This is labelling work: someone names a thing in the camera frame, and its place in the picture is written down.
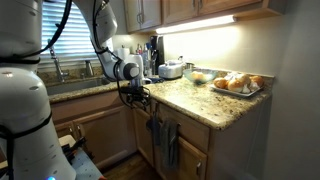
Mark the tinted glass fruit bowl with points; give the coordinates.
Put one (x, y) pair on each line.
(200, 76)

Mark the black tools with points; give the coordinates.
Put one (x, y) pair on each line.
(75, 148)

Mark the wooden drawer front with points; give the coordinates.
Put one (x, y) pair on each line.
(190, 126)
(155, 110)

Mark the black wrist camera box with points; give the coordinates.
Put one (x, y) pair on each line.
(131, 89)

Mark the table with blue cover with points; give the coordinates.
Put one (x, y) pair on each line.
(85, 166)

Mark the white cylindrical container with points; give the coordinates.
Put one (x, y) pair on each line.
(123, 54)

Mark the under-cabinet light strip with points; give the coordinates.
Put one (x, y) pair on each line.
(196, 24)

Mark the gray knit dish towel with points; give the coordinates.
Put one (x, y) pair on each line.
(169, 143)

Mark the white window blinds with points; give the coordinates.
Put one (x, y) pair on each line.
(71, 30)

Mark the wooden cabinet door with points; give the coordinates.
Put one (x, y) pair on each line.
(180, 10)
(188, 163)
(143, 136)
(141, 13)
(226, 4)

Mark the black soda maker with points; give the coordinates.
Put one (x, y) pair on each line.
(157, 53)

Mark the steel sink basin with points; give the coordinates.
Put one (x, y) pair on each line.
(76, 85)

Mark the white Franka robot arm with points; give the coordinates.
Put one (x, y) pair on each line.
(20, 110)

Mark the golden bread roll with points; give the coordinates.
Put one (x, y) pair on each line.
(235, 86)
(257, 81)
(243, 78)
(220, 82)

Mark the chrome kitchen faucet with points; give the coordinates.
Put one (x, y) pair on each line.
(58, 63)

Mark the silver toaster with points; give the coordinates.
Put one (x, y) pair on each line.
(170, 70)

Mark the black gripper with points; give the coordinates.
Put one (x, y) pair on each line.
(138, 96)

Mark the white rectangular plate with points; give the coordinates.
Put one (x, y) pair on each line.
(233, 92)

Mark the metal soap dispenser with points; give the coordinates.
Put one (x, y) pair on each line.
(89, 68)

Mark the wooden sink cabinet front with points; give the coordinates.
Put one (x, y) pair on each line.
(100, 133)

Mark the pale yellow fruit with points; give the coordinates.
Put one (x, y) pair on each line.
(197, 76)

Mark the blue terry cloth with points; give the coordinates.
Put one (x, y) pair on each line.
(153, 130)

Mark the wooden upper cabinet door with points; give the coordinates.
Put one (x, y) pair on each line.
(180, 10)
(141, 13)
(226, 4)

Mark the small metal pot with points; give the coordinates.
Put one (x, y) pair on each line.
(190, 66)

